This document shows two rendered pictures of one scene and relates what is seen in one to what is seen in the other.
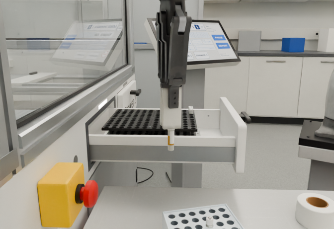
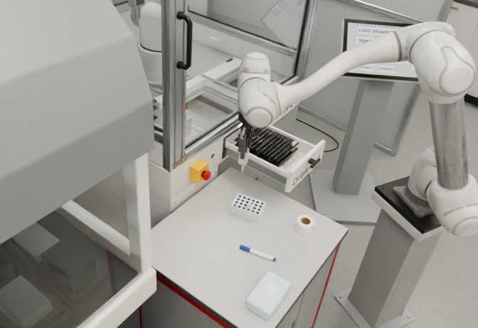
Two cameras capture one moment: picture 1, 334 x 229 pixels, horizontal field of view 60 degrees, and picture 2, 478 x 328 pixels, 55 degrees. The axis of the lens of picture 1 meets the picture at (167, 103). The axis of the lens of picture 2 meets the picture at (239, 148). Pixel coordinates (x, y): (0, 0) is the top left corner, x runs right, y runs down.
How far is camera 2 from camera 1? 137 cm
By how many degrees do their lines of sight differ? 35
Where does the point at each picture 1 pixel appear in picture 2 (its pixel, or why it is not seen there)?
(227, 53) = not seen: hidden behind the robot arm
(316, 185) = (380, 221)
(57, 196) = (194, 173)
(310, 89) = not seen: outside the picture
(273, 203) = (296, 213)
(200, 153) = (272, 174)
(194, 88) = (376, 94)
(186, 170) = (348, 162)
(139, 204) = (237, 184)
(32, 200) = (186, 171)
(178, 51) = (240, 144)
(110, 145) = (233, 151)
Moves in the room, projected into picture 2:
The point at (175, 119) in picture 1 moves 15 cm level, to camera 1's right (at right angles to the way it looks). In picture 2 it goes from (243, 162) to (277, 178)
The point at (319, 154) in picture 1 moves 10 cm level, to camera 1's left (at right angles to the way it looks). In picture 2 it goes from (381, 203) to (359, 193)
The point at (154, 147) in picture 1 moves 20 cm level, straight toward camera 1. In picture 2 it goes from (252, 161) to (227, 187)
